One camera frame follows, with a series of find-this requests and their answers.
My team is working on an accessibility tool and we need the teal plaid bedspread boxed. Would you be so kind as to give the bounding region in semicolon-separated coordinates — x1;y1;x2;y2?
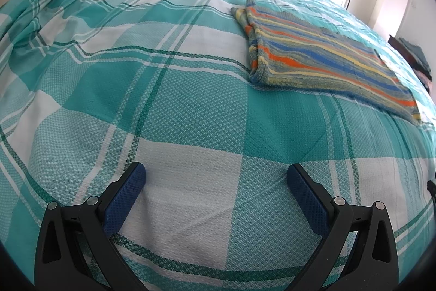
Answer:
0;0;436;291

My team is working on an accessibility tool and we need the pile of folded clothes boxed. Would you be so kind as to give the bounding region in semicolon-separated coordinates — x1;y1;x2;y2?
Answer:
388;35;435;94

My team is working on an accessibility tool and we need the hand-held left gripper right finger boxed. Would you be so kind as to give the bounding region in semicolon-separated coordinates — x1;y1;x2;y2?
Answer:
286;163;399;291

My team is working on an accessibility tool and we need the striped knit sweater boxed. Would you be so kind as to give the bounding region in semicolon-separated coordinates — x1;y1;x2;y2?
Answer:
230;0;422;127

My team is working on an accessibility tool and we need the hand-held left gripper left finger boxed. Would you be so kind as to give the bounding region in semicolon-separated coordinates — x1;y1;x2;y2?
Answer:
34;161;147;291

